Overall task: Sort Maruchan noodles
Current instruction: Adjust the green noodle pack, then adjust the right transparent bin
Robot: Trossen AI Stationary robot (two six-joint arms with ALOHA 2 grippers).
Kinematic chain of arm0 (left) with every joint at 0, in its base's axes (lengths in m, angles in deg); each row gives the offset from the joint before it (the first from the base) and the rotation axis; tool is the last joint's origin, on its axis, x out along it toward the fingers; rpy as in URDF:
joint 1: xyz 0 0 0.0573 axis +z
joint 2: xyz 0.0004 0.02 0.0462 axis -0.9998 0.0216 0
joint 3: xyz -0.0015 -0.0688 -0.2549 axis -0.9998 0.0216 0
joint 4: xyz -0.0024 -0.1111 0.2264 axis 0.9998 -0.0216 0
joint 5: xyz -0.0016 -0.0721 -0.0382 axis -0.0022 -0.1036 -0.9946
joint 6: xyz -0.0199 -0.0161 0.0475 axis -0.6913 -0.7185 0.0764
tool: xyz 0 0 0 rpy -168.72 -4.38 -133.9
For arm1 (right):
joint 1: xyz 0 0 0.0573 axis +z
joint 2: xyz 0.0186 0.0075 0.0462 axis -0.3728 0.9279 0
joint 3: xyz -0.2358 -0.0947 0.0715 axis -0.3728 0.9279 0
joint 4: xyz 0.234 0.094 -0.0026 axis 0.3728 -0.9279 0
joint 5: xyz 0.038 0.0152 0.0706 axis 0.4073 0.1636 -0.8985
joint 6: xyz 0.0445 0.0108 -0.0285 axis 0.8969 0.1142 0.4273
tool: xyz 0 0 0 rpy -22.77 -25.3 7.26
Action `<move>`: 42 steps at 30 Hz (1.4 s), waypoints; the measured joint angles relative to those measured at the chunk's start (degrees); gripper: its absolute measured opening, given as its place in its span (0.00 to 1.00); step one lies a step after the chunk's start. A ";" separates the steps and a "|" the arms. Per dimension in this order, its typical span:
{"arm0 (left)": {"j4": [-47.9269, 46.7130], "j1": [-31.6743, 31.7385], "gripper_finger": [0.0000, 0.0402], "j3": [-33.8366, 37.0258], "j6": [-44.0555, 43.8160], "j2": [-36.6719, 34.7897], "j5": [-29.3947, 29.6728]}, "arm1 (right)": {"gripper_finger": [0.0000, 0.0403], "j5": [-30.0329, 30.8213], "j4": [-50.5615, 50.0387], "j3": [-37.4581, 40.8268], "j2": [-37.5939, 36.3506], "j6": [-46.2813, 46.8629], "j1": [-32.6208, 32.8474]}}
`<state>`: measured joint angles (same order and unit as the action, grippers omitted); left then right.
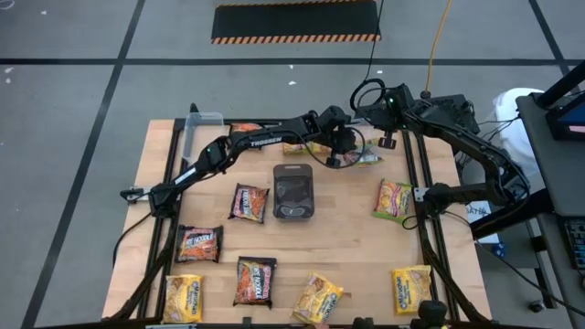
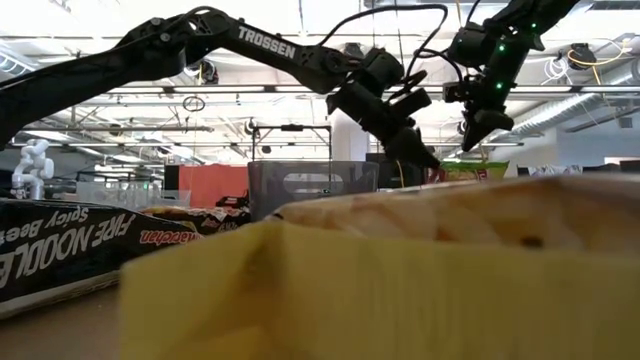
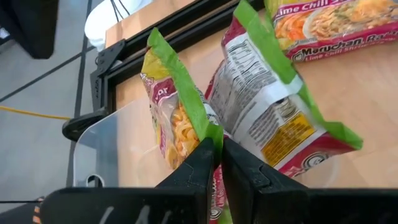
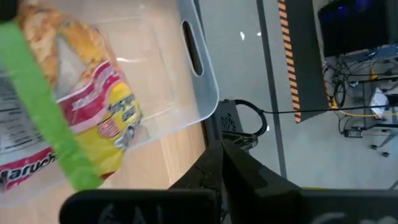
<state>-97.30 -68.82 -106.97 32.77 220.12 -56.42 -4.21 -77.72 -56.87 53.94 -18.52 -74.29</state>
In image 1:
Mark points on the black keyboard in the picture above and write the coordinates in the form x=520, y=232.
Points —
x=577, y=244

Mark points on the dark grey plastic bin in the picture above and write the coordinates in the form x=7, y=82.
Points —
x=293, y=192

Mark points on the black support beam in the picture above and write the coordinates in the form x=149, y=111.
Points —
x=562, y=82

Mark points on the small blue object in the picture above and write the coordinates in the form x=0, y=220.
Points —
x=499, y=250

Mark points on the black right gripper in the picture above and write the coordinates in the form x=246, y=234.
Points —
x=386, y=118

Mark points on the yellow creamy chicken ramen pack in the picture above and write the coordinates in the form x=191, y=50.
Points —
x=411, y=290
x=317, y=298
x=183, y=299

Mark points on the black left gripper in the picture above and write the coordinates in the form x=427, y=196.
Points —
x=342, y=141

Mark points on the black caster wheel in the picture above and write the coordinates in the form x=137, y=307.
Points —
x=536, y=306

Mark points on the black desk crossbar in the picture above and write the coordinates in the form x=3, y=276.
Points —
x=493, y=224

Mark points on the grey side desk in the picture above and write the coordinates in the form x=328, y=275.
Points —
x=553, y=173

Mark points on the black aluminium table frame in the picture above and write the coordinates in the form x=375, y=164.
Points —
x=273, y=121

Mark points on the black hazard-striped floor mat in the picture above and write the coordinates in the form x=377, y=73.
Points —
x=297, y=20

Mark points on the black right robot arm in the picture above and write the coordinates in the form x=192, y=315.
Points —
x=475, y=151

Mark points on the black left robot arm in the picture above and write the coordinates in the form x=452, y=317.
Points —
x=265, y=141

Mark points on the black-framed monitor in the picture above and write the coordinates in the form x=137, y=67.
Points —
x=571, y=121

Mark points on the white plastic bag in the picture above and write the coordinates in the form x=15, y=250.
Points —
x=516, y=128

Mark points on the black perforated computer case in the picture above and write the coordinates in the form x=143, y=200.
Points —
x=452, y=102

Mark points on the black fire noodle pack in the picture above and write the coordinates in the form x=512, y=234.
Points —
x=249, y=203
x=244, y=128
x=254, y=282
x=199, y=244

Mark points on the clear plastic bin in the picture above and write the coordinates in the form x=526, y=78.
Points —
x=201, y=132
x=381, y=150

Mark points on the white paper sheet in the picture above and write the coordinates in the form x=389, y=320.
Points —
x=477, y=212

